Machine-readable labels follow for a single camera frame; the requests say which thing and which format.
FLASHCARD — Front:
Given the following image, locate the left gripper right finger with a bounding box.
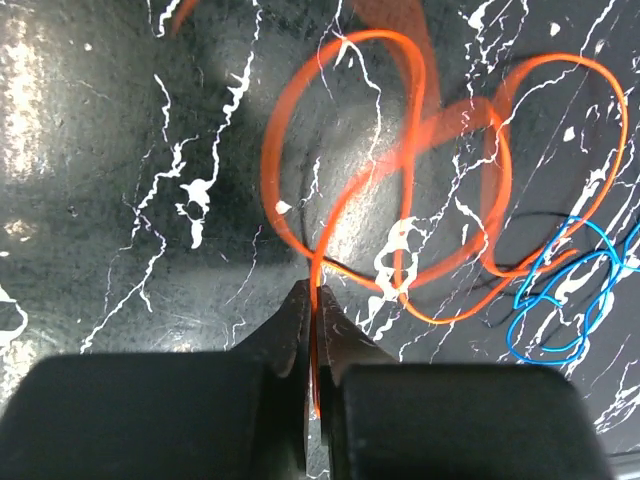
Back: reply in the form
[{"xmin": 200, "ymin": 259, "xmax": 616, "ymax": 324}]
[{"xmin": 317, "ymin": 287, "xmax": 613, "ymax": 479}]

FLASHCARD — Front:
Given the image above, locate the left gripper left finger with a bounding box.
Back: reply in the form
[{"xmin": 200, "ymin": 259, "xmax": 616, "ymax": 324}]
[{"xmin": 1, "ymin": 281, "xmax": 310, "ymax": 479}]

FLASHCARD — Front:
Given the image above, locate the blue cable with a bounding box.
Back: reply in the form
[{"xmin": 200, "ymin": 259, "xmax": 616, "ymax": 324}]
[{"xmin": 505, "ymin": 215, "xmax": 640, "ymax": 365}]

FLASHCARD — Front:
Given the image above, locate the orange cable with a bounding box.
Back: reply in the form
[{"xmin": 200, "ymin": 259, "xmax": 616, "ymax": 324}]
[{"xmin": 169, "ymin": 0, "xmax": 630, "ymax": 419}]

